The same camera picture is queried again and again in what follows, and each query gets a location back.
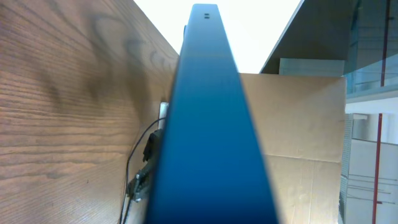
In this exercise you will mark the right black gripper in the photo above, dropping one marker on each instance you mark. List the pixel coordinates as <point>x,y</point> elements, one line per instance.
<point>139,187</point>

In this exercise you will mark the blue Galaxy smartphone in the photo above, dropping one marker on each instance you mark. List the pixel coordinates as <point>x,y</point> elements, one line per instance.
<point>210,167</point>

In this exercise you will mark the white power strip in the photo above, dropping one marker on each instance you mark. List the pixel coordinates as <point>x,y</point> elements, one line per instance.
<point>162,114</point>

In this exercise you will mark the cardboard box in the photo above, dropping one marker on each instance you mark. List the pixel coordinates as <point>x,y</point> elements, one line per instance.
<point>300,123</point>

